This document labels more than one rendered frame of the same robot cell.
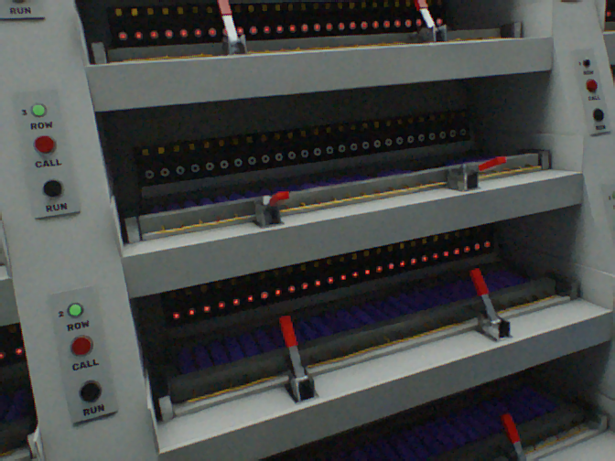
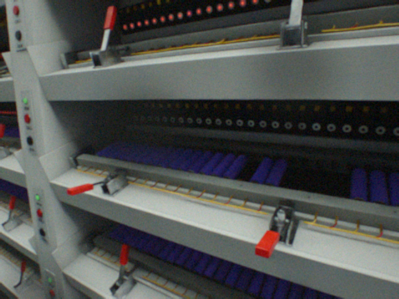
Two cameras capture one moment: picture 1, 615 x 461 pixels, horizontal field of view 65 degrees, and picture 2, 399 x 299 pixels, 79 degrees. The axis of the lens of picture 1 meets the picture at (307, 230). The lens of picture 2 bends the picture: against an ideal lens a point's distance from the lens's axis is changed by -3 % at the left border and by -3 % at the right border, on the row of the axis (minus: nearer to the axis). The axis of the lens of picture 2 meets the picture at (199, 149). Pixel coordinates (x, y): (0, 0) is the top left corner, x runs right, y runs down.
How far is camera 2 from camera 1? 0.55 m
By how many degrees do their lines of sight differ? 51
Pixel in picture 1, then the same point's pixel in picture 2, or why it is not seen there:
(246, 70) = (100, 80)
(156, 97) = (65, 95)
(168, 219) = (86, 162)
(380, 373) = not seen: outside the picture
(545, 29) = not seen: outside the picture
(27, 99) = (23, 94)
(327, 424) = not seen: outside the picture
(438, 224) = (229, 254)
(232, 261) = (89, 205)
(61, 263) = (35, 175)
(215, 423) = (86, 273)
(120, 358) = (50, 225)
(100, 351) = (44, 218)
